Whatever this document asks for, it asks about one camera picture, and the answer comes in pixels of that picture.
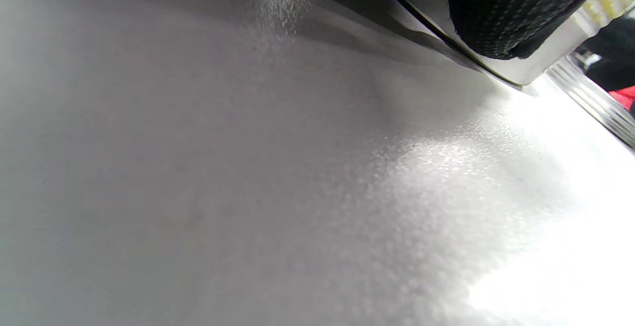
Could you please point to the round metal wood wax tin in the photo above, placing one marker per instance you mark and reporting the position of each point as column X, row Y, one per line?
column 536, row 65

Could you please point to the round metal tin lid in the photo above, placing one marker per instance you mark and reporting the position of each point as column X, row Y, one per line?
column 595, row 100

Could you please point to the person's left hand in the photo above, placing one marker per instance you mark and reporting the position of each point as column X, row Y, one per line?
column 506, row 13

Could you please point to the person's right hand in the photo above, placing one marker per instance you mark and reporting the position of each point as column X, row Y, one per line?
column 615, row 60

